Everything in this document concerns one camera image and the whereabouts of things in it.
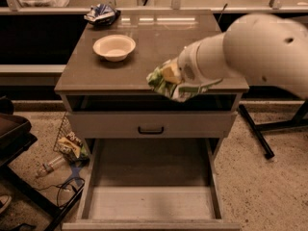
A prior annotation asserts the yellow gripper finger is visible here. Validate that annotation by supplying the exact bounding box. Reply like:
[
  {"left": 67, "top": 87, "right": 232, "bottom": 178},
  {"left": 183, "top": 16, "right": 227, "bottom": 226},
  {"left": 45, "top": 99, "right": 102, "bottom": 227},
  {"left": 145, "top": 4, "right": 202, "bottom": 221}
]
[{"left": 161, "top": 64, "right": 182, "bottom": 85}]

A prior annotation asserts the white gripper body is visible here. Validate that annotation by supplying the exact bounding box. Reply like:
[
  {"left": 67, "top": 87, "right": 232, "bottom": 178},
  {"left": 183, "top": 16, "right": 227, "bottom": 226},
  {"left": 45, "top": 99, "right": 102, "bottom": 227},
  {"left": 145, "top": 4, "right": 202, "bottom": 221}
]
[{"left": 177, "top": 41, "right": 206, "bottom": 85}]

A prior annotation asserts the green jalapeno chip bag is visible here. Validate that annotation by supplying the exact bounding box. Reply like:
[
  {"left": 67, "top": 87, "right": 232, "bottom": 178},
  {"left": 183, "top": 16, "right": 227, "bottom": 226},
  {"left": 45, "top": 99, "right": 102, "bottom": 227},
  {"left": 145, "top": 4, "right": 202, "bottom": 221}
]
[{"left": 145, "top": 59, "right": 223, "bottom": 103}]

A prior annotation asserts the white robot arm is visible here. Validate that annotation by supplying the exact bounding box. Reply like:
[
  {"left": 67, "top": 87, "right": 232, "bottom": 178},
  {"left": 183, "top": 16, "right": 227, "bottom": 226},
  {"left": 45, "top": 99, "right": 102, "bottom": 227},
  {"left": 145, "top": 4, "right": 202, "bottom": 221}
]
[{"left": 161, "top": 13, "right": 308, "bottom": 99}]

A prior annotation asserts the grey drawer cabinet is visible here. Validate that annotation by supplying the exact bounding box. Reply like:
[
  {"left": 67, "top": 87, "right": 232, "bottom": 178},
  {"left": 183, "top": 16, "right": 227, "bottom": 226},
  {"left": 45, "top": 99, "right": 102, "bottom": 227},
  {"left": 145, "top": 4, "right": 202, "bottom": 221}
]
[{"left": 55, "top": 10, "right": 248, "bottom": 154}]

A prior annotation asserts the blue white chip bag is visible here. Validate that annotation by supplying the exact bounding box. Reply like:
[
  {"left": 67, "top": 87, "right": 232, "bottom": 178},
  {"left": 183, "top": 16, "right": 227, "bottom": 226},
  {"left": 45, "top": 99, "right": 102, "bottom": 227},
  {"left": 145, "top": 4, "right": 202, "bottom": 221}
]
[{"left": 84, "top": 4, "right": 121, "bottom": 26}]

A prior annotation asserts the open pulled-out drawer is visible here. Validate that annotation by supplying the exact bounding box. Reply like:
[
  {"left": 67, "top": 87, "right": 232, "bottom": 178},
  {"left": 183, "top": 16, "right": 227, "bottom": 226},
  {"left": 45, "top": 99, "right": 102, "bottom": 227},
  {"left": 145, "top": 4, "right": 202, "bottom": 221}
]
[{"left": 63, "top": 139, "right": 242, "bottom": 231}]

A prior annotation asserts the green chip bag on floor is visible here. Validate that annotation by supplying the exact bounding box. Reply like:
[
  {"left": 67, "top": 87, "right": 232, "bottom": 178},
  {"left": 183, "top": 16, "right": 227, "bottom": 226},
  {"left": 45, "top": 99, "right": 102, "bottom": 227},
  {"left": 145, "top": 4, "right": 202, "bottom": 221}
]
[{"left": 58, "top": 132, "right": 89, "bottom": 162}]

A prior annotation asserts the white paper bowl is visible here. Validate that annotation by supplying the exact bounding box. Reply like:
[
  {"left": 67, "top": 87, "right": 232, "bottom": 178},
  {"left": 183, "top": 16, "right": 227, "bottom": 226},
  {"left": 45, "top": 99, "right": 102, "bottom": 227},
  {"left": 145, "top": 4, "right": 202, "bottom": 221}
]
[{"left": 92, "top": 35, "right": 136, "bottom": 62}]

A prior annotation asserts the black metal stand leg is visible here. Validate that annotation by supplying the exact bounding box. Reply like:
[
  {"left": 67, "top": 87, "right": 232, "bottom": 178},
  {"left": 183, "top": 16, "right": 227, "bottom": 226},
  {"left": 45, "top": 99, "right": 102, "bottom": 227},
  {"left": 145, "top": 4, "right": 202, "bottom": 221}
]
[{"left": 238, "top": 101, "right": 308, "bottom": 160}]

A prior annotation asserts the blue tape floor marker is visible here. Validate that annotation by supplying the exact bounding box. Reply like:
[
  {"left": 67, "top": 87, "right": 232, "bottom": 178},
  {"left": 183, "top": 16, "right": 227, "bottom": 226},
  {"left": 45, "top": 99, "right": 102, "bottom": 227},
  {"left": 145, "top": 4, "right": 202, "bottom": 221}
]
[{"left": 64, "top": 161, "right": 88, "bottom": 187}]

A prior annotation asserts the clear plastic bottle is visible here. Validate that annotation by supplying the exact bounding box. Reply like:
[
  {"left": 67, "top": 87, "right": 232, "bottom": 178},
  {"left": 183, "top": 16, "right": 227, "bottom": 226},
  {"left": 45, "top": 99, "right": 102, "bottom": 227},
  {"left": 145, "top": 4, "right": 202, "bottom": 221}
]
[{"left": 36, "top": 156, "right": 66, "bottom": 178}]

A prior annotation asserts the black chair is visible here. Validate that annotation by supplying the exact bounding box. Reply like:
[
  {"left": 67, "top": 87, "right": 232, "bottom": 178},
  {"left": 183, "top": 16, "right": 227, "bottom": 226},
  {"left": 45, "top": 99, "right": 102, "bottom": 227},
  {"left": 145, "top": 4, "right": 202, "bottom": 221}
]
[{"left": 0, "top": 100, "right": 86, "bottom": 231}]

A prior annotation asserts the closed drawer with black handle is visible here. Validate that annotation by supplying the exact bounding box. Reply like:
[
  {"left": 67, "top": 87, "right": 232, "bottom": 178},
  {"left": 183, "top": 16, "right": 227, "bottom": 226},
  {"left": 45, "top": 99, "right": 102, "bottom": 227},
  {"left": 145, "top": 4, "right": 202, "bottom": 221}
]
[{"left": 67, "top": 112, "right": 237, "bottom": 139}]

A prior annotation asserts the wire mesh basket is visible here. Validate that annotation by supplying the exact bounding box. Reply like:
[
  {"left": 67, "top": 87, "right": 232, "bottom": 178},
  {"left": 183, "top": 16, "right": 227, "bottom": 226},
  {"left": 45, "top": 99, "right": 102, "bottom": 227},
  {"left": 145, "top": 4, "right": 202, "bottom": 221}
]
[{"left": 53, "top": 115, "right": 71, "bottom": 152}]

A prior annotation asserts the black cable on floor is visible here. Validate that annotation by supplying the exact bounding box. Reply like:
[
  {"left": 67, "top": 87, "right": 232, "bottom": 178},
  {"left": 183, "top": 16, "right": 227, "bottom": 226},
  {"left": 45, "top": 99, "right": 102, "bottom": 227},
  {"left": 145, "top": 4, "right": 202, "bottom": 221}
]
[{"left": 33, "top": 176, "right": 87, "bottom": 210}]

